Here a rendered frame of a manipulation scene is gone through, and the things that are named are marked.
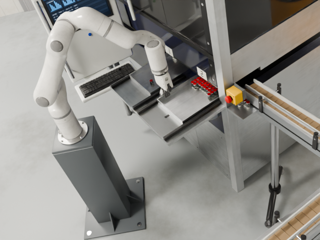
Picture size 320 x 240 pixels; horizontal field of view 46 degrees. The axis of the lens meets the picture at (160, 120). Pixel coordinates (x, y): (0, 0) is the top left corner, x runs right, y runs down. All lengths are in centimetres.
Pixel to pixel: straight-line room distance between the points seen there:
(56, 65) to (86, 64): 85
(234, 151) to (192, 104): 46
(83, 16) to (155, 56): 37
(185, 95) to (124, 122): 135
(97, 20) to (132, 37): 17
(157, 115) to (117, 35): 64
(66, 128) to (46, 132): 159
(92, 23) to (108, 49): 104
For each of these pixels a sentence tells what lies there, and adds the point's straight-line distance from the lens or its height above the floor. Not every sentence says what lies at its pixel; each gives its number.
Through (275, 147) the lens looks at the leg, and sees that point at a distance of 236.
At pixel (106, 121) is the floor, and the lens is 363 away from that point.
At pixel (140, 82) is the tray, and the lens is 249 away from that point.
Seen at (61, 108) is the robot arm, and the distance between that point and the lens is 217.
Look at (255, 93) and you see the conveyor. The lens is 214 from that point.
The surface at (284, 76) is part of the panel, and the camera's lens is 244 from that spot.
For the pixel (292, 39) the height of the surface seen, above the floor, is 106.
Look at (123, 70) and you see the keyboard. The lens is 274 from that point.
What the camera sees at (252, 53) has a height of 114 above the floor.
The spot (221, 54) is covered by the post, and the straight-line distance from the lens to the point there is 194.
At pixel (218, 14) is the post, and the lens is 183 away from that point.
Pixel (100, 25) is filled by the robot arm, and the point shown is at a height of 158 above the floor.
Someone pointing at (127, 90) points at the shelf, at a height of 88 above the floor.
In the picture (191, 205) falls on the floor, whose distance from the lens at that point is 285.
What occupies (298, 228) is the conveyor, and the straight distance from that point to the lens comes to 168.
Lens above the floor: 241
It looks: 44 degrees down
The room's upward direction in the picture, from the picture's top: 17 degrees counter-clockwise
